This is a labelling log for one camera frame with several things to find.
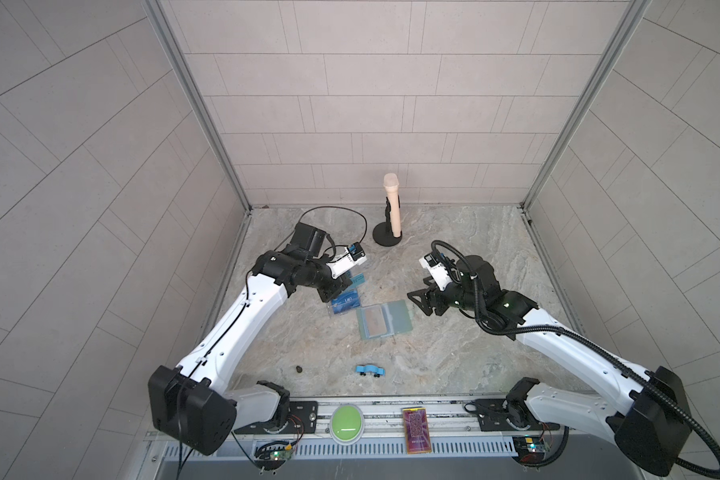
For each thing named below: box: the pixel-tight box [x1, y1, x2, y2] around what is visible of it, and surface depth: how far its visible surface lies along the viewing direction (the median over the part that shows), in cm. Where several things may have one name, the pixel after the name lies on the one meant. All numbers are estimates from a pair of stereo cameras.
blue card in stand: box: [332, 289, 361, 314], surface depth 90 cm
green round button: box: [330, 403, 365, 445], surface depth 70 cm
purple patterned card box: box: [402, 407, 432, 455], surface depth 69 cm
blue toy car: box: [355, 365, 386, 378], surface depth 78 cm
